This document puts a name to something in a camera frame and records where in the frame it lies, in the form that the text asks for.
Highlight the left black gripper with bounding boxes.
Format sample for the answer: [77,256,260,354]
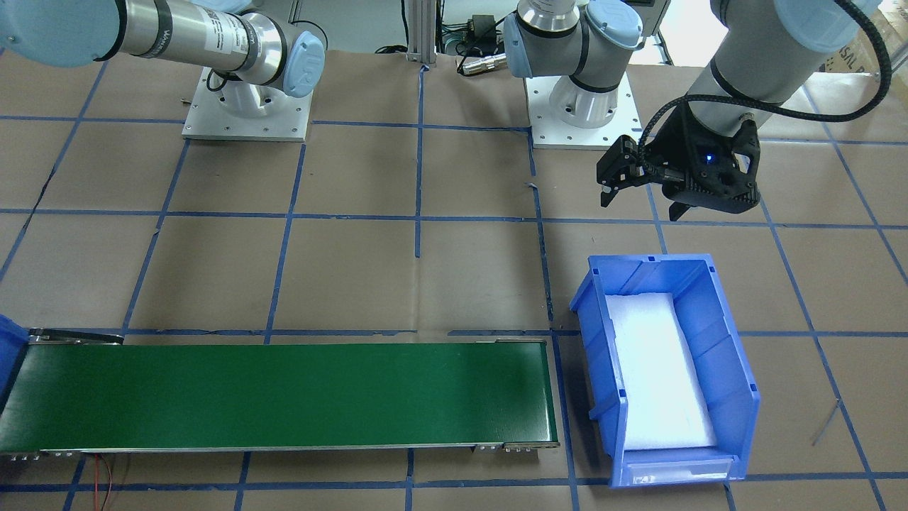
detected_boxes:
[596,135,692,222]

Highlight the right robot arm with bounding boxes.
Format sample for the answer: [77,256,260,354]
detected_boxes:
[1,1,326,98]

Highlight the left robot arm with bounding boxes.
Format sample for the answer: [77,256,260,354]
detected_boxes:
[502,1,894,221]

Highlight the blue plastic bin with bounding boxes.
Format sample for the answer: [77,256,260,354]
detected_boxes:
[570,253,761,488]
[1,314,30,410]

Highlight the white foam bin liner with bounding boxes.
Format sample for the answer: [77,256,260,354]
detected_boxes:
[606,293,717,450]

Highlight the black power adapter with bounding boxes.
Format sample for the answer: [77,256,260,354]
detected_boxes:
[467,14,497,45]

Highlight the green conveyor belt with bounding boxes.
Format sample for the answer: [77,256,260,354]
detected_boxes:
[2,341,559,455]

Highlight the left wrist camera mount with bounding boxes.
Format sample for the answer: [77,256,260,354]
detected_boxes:
[644,104,761,214]

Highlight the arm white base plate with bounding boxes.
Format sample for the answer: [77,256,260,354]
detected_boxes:
[524,74,643,150]
[182,67,313,143]

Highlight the aluminium frame post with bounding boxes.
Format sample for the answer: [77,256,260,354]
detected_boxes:
[404,1,440,68]

